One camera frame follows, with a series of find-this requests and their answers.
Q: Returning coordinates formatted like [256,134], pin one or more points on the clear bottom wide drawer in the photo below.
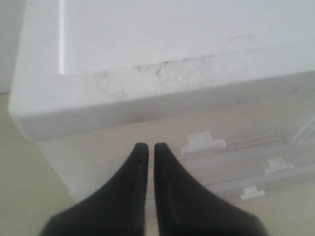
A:
[247,189]

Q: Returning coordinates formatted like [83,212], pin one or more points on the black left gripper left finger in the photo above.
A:
[116,209]

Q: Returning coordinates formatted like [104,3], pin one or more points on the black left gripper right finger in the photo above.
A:
[186,208]

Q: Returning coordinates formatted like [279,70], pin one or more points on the clear middle wide drawer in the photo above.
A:
[242,169]

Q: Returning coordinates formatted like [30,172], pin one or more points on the clear wide drawer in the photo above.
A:
[247,189]
[242,169]

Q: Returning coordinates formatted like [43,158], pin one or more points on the white plastic drawer cabinet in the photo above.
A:
[90,65]

